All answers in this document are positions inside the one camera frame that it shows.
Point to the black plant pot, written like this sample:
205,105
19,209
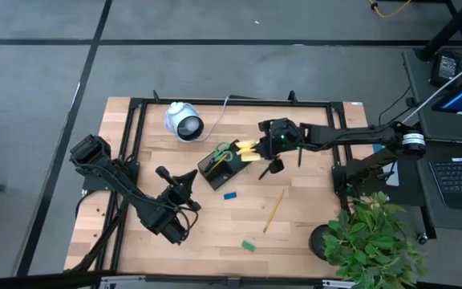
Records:
316,243

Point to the silver aluminium bracket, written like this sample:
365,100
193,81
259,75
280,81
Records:
122,282
341,284

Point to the yellow pencil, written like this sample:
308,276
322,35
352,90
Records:
217,164
274,210

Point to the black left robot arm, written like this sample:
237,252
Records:
134,196

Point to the black power adapter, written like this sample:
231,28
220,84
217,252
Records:
447,67

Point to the yellow sticky note pad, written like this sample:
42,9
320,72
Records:
245,143

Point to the black table frame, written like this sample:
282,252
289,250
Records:
235,103

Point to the blue eraser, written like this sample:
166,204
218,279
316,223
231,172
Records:
230,196

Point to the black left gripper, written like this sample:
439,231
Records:
175,196

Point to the black laptop keyboard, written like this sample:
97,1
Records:
461,182

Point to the white paper sheet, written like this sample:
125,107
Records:
393,178

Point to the black pen with white print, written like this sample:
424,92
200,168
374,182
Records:
264,173

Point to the green eraser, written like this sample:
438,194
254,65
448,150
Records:
248,245

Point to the black mesh desk organizer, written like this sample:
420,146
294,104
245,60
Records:
225,176

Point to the plain black pen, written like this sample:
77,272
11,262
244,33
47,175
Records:
299,158

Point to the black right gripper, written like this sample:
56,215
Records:
281,136

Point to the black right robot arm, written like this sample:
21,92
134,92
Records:
347,134

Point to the white spherical camera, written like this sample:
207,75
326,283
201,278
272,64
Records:
183,120

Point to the green artificial plant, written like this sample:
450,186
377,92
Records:
371,245

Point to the open laptop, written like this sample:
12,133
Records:
447,132

